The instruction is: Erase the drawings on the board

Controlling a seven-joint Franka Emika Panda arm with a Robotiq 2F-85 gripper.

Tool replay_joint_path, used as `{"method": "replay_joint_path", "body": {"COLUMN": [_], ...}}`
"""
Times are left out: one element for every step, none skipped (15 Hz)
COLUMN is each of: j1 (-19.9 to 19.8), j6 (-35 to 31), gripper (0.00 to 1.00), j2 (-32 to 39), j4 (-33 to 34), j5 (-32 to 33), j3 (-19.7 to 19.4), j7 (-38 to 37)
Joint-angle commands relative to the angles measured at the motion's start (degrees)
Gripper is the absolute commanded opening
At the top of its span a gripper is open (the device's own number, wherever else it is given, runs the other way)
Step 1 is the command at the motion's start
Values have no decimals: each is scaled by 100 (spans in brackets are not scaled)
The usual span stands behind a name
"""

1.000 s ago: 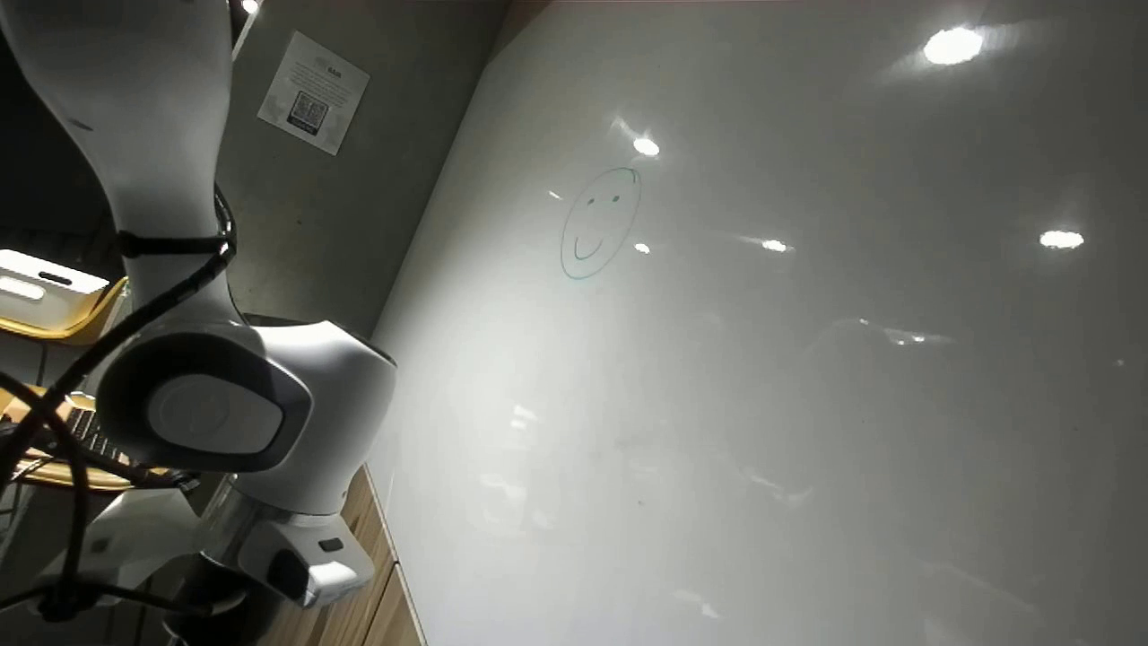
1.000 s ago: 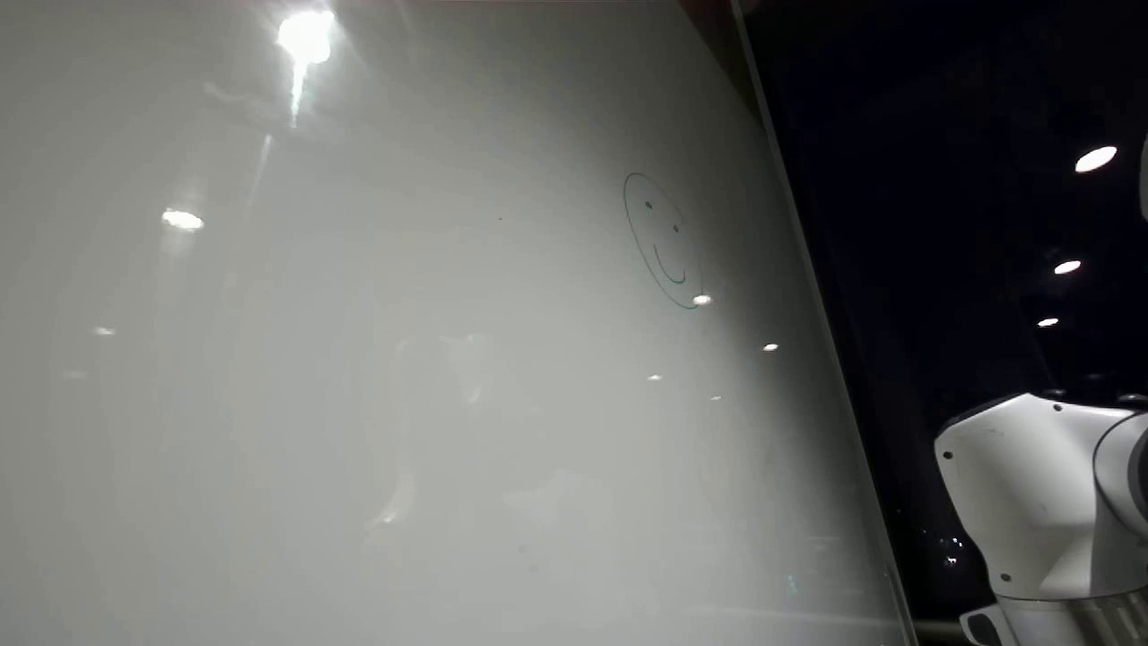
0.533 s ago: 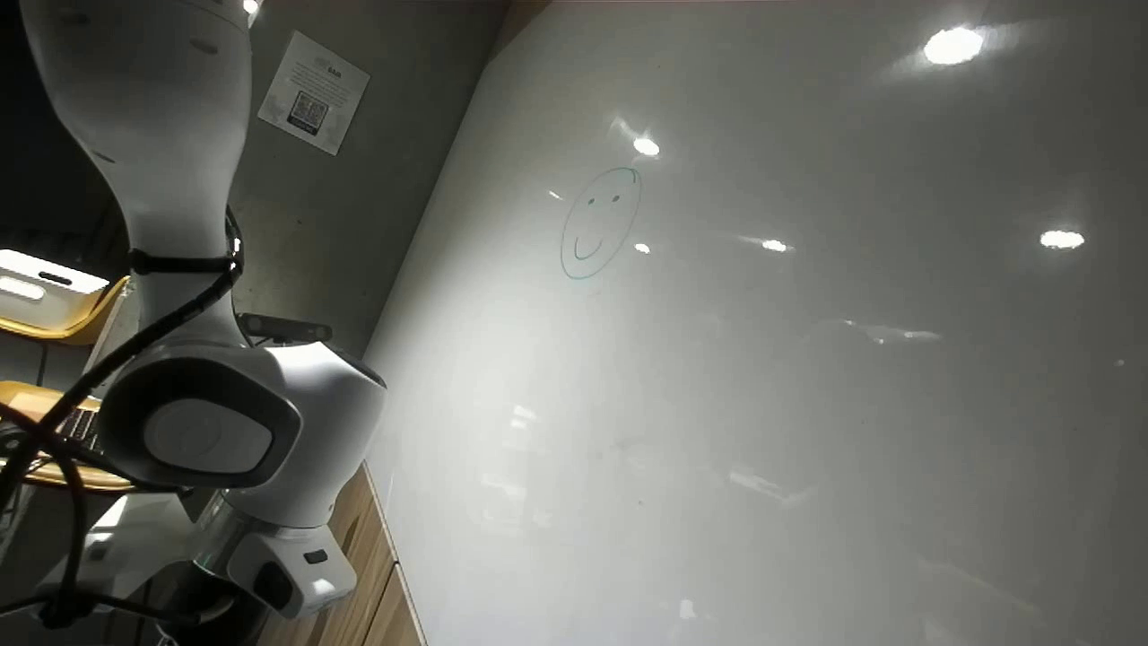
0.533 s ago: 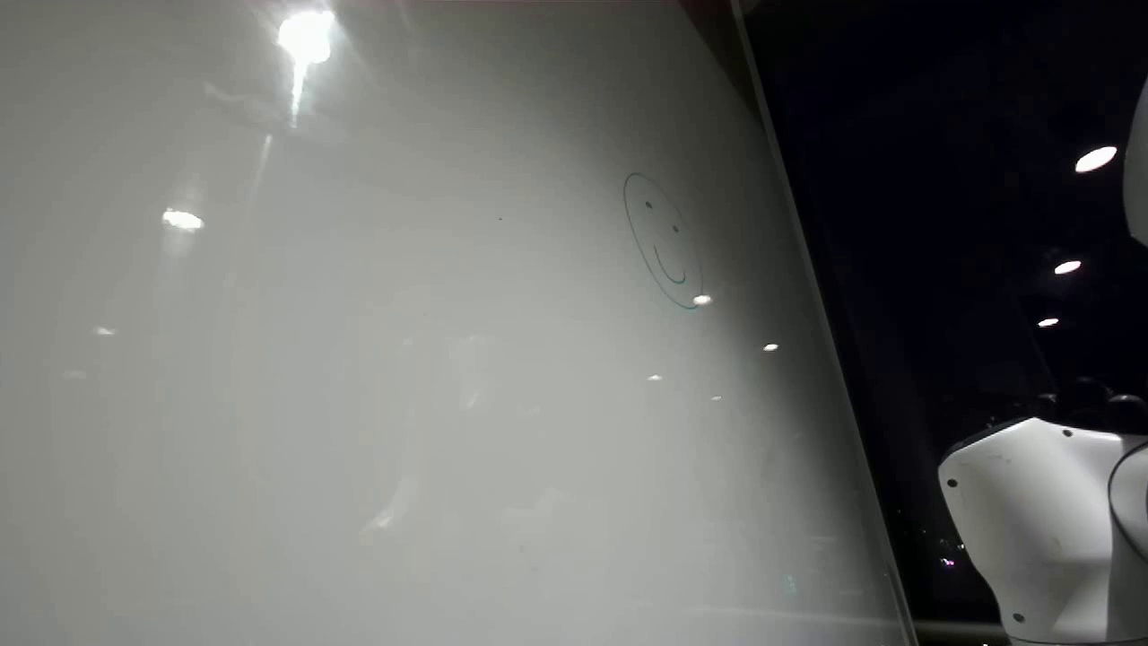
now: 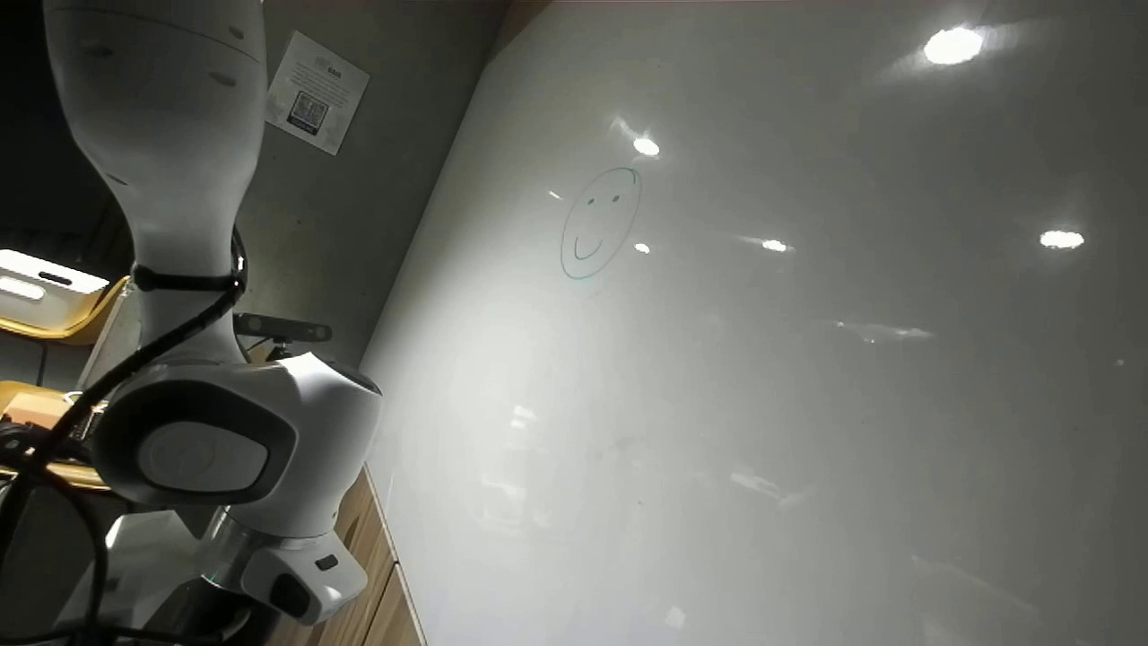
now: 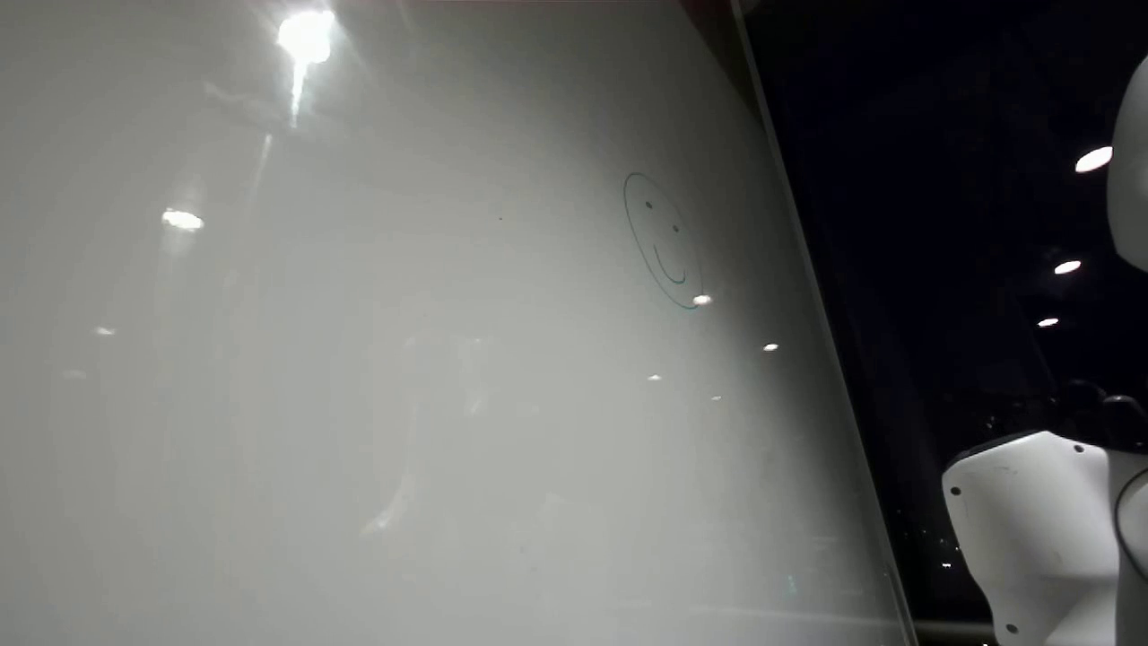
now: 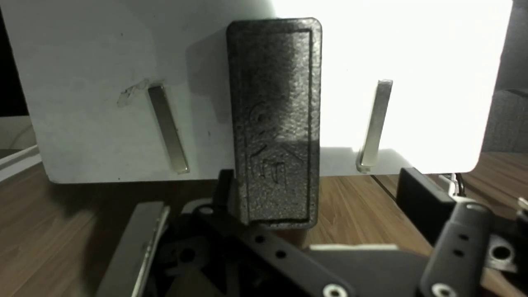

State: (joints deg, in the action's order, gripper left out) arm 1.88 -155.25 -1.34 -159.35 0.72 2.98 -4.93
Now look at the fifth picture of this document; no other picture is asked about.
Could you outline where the yellow chair with white device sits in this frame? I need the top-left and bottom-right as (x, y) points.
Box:
(0, 274), (133, 348)

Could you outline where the white paper with QR code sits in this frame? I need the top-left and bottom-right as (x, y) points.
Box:
(264, 28), (374, 157)

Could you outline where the flat white device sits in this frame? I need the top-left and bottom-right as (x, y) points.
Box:
(0, 244), (113, 300)

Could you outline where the black stereo camera bar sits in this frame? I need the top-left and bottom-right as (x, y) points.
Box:
(234, 313), (338, 345)

